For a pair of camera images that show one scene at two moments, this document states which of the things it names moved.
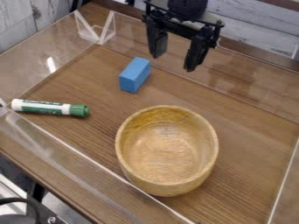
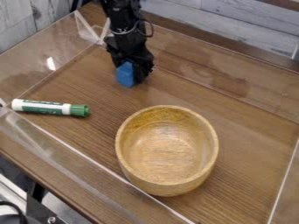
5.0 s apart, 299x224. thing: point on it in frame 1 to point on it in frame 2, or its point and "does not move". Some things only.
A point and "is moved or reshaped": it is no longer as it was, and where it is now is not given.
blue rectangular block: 135,75 is moved or reshaped
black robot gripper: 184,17 to 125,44
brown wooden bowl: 165,147 does not move
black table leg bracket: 39,213 does not move
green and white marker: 51,107 does not move
